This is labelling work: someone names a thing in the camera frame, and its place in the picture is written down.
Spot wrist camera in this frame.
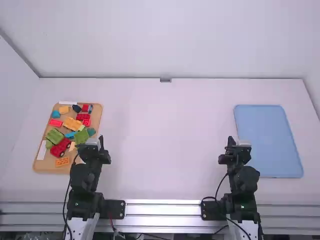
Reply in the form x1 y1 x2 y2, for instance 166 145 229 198
85 137 101 149
236 139 252 149

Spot tan tray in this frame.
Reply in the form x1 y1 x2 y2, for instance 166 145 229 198
31 101 104 175

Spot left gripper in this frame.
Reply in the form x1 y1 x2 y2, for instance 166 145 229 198
76 134 112 167

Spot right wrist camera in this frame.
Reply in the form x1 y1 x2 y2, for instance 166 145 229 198
236 139 252 149

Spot red toy car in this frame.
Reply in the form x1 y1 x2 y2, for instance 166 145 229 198
49 138 73 158

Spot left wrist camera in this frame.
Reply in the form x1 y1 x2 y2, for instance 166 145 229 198
85 137 101 149

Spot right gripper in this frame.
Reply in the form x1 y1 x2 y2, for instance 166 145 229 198
217 135 252 168

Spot silver rails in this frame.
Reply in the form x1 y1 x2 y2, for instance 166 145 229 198
0 198 320 236

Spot blue mat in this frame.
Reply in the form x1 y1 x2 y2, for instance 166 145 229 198
233 104 305 179

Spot orange flat toy brick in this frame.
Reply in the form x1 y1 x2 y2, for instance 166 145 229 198
54 157 70 168

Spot black cable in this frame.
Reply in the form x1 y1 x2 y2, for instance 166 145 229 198
200 172 229 208
61 153 80 240

